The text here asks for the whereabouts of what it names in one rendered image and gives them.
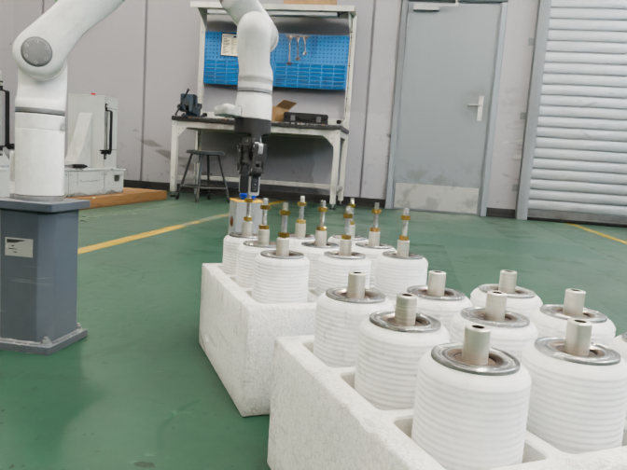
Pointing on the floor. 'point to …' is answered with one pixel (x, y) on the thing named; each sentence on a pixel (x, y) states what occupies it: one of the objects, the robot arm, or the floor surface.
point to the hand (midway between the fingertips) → (248, 187)
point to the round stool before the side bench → (201, 173)
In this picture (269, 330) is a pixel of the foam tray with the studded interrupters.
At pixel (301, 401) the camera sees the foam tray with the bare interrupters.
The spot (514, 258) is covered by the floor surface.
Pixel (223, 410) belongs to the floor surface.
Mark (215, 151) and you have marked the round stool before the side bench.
